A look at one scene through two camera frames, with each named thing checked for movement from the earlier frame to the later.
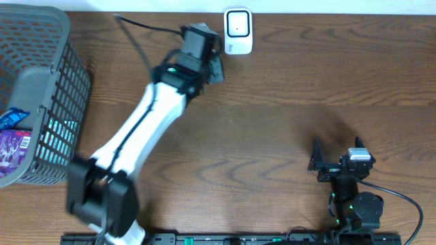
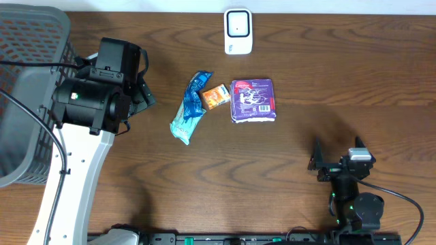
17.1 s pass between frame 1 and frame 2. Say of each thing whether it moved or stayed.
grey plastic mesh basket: stayed
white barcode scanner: stayed
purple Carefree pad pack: moved
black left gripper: moved
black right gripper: stayed
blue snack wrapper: moved
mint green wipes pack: moved
